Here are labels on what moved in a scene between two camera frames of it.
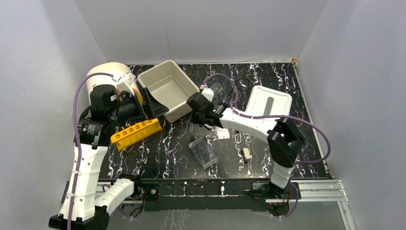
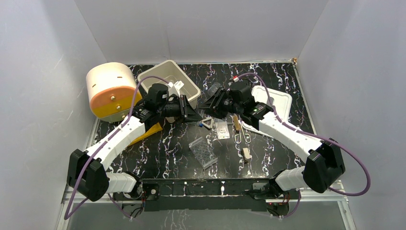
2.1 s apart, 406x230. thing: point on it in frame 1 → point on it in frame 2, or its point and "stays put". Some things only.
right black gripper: (196, 121) → (209, 105)
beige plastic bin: (171, 86) stays put
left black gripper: (145, 103) → (184, 107)
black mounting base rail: (231, 195) stays put
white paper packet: (223, 133) stays put
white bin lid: (263, 101) stays put
